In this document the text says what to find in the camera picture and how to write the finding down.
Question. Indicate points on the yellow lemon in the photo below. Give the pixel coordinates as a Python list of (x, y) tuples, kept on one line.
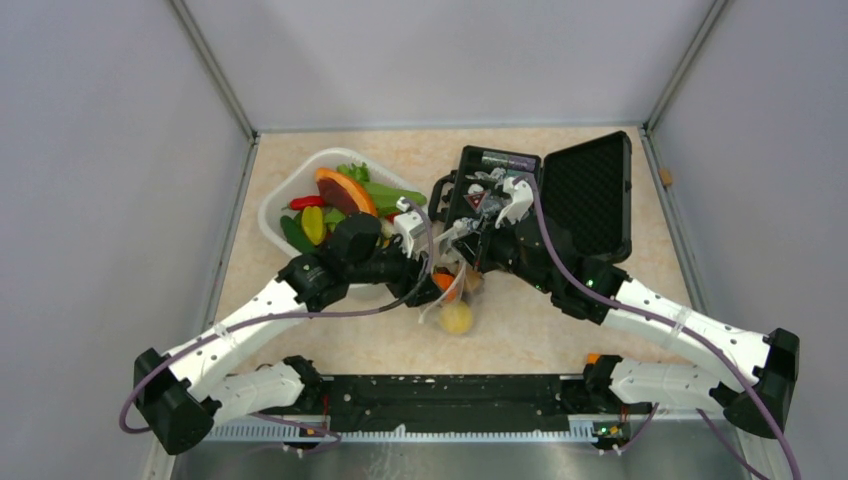
[(456, 318)]

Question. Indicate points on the white plastic basket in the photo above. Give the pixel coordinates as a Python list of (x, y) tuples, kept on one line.
[(301, 183)]

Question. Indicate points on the dark green cucumber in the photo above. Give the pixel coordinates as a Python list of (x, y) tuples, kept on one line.
[(295, 236)]

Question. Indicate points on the clear zip top bag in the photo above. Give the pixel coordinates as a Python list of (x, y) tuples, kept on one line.
[(456, 283)]

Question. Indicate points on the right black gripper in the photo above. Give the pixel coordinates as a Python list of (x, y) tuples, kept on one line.
[(477, 246)]

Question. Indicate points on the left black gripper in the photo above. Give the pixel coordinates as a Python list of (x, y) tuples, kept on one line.
[(414, 284)]

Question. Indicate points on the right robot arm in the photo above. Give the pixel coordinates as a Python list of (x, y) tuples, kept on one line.
[(747, 376)]

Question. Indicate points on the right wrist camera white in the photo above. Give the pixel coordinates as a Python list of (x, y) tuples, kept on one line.
[(521, 197)]

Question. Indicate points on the black carrying case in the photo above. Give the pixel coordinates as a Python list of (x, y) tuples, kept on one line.
[(585, 189)]

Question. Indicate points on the small orange fruit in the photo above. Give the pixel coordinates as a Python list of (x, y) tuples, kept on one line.
[(445, 282)]

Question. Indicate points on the red chili pepper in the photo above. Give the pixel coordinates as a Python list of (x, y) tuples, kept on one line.
[(301, 203)]

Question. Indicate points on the green lettuce leaf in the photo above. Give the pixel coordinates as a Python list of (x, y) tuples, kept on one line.
[(383, 196)]

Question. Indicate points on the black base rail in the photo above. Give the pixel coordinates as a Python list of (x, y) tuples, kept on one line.
[(459, 404)]

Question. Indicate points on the yellow green star fruit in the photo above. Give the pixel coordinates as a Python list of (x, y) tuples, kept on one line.
[(312, 224)]

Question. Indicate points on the papaya slice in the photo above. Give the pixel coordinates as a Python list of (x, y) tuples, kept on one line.
[(343, 193)]

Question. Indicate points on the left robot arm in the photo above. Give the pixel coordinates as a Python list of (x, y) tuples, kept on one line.
[(182, 394)]

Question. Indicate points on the poker chips in case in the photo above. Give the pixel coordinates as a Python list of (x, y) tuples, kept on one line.
[(480, 176)]

